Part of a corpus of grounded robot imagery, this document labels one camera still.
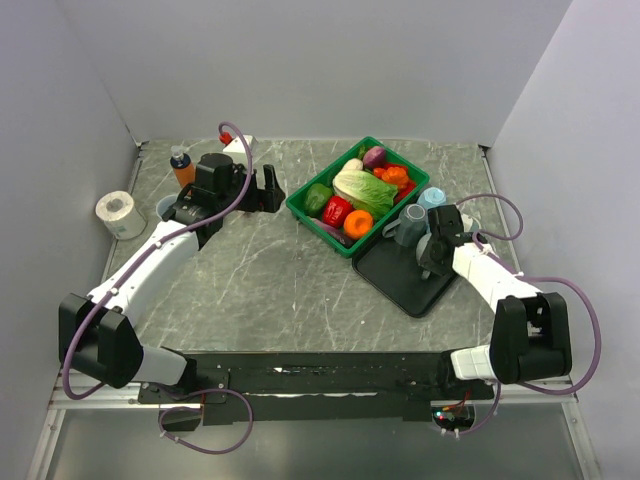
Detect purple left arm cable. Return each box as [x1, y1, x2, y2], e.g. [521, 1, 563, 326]
[59, 120, 254, 401]

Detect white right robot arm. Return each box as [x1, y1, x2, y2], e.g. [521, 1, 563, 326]
[418, 205, 572, 399]

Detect toy red bell pepper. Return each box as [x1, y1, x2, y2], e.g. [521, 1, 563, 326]
[322, 195, 354, 229]

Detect orange spray bottle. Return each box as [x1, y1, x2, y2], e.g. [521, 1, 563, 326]
[170, 145, 196, 188]

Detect toy purple eggplant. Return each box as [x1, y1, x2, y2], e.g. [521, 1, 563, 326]
[312, 218, 354, 249]

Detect green plastic crate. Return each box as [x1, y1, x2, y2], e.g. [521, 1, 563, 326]
[286, 137, 429, 258]

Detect toy orange pumpkin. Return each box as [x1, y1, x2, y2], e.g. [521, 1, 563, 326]
[373, 166, 410, 191]

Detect toy red chili pepper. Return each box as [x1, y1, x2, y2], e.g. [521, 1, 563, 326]
[385, 163, 416, 204]

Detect toy green bell pepper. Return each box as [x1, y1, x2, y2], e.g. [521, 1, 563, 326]
[303, 183, 333, 217]

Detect grey blue mug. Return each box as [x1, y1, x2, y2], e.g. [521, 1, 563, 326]
[382, 203, 427, 248]

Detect white ceramic mug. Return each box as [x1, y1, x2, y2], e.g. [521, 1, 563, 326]
[155, 194, 178, 221]

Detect toy white radish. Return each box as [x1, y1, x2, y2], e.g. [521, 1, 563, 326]
[341, 158, 364, 171]

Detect toy lettuce head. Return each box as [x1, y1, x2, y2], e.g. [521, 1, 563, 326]
[332, 170, 398, 221]

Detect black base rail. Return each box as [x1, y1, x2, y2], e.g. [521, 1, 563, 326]
[113, 349, 499, 426]

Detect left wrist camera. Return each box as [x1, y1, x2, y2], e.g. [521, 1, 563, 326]
[219, 132, 257, 164]

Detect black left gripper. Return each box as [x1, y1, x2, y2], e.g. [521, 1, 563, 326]
[218, 163, 285, 216]

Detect toy orange fruit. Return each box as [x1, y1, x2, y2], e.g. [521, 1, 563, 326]
[343, 210, 374, 240]

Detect black plastic tray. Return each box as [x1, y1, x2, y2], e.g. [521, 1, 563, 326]
[351, 235, 457, 318]

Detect white toilet paper roll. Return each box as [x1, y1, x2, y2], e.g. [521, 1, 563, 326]
[95, 190, 147, 240]

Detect light blue faceted mug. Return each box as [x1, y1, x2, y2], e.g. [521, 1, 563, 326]
[417, 187, 447, 211]

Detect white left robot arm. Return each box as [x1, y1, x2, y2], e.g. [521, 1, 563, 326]
[58, 153, 285, 402]

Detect toy purple turnip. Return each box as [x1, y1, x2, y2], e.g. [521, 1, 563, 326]
[362, 146, 387, 170]

